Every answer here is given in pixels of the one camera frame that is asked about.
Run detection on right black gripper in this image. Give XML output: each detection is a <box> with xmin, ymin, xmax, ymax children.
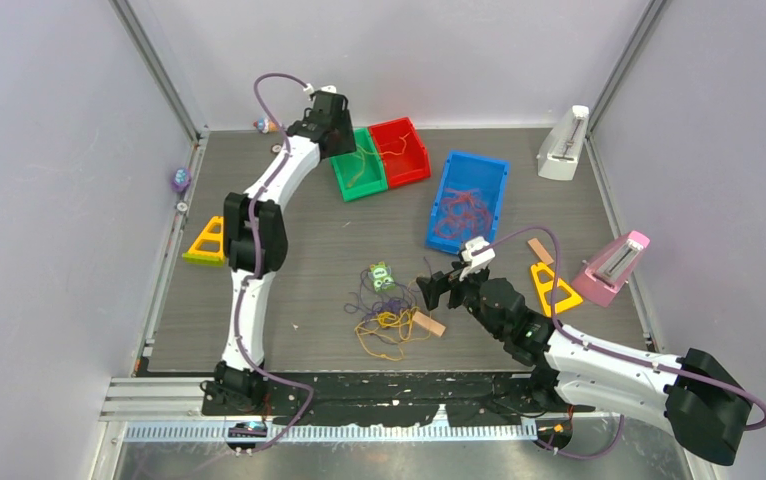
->
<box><xmin>417</xmin><ymin>260</ymin><xmax>505</xmax><ymax>340</ymax></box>

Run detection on red orange cable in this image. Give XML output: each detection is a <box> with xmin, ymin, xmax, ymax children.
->
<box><xmin>432</xmin><ymin>187</ymin><xmax>496</xmax><ymax>245</ymax></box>

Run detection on yellow cable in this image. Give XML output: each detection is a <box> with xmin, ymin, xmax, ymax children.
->
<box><xmin>345</xmin><ymin>131</ymin><xmax>414</xmax><ymax>190</ymax></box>

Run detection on orange yellow purple cables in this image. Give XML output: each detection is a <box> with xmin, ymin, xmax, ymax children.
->
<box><xmin>344</xmin><ymin>256</ymin><xmax>437</xmax><ymax>362</ymax></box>

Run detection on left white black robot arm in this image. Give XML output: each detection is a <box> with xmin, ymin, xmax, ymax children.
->
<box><xmin>201</xmin><ymin>87</ymin><xmax>356</xmax><ymax>416</ymax></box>

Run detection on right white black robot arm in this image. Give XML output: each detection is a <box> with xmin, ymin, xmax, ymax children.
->
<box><xmin>416</xmin><ymin>262</ymin><xmax>753</xmax><ymax>466</ymax></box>

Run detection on orange wooden block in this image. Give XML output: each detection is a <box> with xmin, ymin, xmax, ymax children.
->
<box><xmin>412</xmin><ymin>311</ymin><xmax>446</xmax><ymax>337</ymax></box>

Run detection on green plastic bin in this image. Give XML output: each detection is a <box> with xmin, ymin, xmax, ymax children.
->
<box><xmin>329</xmin><ymin>128</ymin><xmax>388</xmax><ymax>202</ymax></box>

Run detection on small figurine toy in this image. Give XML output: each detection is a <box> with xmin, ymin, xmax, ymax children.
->
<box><xmin>252</xmin><ymin>117</ymin><xmax>279</xmax><ymax>134</ymax></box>

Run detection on small orange block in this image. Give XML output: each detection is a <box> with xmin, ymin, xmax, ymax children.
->
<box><xmin>527</xmin><ymin>238</ymin><xmax>554</xmax><ymax>265</ymax></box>

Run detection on red plastic bin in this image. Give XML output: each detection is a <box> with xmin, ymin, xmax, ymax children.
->
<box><xmin>368</xmin><ymin>117</ymin><xmax>431</xmax><ymax>189</ymax></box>

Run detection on blue plastic bin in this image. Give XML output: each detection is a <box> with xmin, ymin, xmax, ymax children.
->
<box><xmin>425</xmin><ymin>151</ymin><xmax>510</xmax><ymax>255</ymax></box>

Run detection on green frog toy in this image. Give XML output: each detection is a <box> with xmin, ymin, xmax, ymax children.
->
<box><xmin>368</xmin><ymin>262</ymin><xmax>396</xmax><ymax>292</ymax></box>

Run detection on pink metronome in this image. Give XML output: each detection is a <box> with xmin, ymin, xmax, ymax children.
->
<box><xmin>571</xmin><ymin>230</ymin><xmax>650</xmax><ymax>307</ymax></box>

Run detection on purple round toy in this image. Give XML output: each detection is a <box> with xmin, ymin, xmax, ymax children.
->
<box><xmin>171</xmin><ymin>167</ymin><xmax>192</xmax><ymax>193</ymax></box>

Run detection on white metronome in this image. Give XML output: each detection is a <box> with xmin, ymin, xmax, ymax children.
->
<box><xmin>537</xmin><ymin>105</ymin><xmax>590</xmax><ymax>181</ymax></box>

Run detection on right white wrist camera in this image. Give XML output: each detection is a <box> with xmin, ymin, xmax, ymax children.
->
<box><xmin>459</xmin><ymin>236</ymin><xmax>495</xmax><ymax>281</ymax></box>

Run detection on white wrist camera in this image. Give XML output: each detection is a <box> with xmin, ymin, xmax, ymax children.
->
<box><xmin>303</xmin><ymin>83</ymin><xmax>338</xmax><ymax>97</ymax></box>
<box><xmin>459</xmin><ymin>236</ymin><xmax>495</xmax><ymax>281</ymax></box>

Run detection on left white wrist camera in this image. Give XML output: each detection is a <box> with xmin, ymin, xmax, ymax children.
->
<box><xmin>303</xmin><ymin>83</ymin><xmax>338</xmax><ymax>97</ymax></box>

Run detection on right yellow triangle frame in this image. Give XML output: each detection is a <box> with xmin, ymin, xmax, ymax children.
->
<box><xmin>530</xmin><ymin>262</ymin><xmax>584</xmax><ymax>316</ymax></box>

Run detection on yellow triangle frame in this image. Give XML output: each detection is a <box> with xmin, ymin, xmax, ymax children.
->
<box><xmin>182</xmin><ymin>216</ymin><xmax>226</xmax><ymax>267</ymax></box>
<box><xmin>530</xmin><ymin>262</ymin><xmax>584</xmax><ymax>316</ymax></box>

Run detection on left yellow triangle frame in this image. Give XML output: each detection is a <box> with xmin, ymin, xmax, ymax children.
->
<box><xmin>182</xmin><ymin>216</ymin><xmax>226</xmax><ymax>267</ymax></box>

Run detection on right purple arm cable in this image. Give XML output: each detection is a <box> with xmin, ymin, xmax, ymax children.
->
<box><xmin>482</xmin><ymin>225</ymin><xmax>766</xmax><ymax>462</ymax></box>

